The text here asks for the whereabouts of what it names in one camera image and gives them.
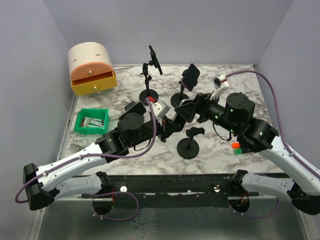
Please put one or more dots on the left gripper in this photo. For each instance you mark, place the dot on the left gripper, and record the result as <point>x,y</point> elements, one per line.
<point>166,127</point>

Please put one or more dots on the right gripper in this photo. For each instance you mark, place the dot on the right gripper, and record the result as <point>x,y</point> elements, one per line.
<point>202,101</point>

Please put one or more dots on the black phone stand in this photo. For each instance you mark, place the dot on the black phone stand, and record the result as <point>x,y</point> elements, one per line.
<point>188,148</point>

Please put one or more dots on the grey black phone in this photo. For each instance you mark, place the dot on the grey black phone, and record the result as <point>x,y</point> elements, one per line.
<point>185,101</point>

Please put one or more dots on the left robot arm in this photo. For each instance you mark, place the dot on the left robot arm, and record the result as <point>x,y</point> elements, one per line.
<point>133,137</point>

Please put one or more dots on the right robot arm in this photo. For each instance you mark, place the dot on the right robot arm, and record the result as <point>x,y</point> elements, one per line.
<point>301,187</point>

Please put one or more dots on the back middle phone stand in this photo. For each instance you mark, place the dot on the back middle phone stand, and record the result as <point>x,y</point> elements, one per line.
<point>176,98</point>

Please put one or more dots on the back left phone stand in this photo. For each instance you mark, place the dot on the back left phone stand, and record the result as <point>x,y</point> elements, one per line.
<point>147,93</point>

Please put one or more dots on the black phone on brown stand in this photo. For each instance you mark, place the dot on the black phone on brown stand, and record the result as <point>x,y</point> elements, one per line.
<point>133,115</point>

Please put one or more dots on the black phone back left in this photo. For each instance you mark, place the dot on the black phone back left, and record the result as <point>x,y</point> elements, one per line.
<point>154,60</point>

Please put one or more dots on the yellow lower drawer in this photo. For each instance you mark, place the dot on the yellow lower drawer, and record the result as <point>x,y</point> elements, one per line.
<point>94,84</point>

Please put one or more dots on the green plastic bin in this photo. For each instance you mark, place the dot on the green plastic bin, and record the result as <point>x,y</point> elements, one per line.
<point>92,121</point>

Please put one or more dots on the orange upper drawer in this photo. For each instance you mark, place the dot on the orange upper drawer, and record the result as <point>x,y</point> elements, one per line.
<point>91,71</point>

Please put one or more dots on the beige drawer cabinet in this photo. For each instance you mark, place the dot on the beige drawer cabinet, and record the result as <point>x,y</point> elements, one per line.
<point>88,52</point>

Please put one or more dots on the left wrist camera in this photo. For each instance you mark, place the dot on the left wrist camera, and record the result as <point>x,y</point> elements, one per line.
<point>160,108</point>

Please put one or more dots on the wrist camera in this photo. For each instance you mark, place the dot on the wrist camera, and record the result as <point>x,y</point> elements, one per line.
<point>160,108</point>
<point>221,85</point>

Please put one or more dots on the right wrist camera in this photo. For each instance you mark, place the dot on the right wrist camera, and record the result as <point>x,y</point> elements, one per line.
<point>221,85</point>

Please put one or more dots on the black front rail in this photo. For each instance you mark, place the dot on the black front rail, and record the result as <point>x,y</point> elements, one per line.
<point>176,191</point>

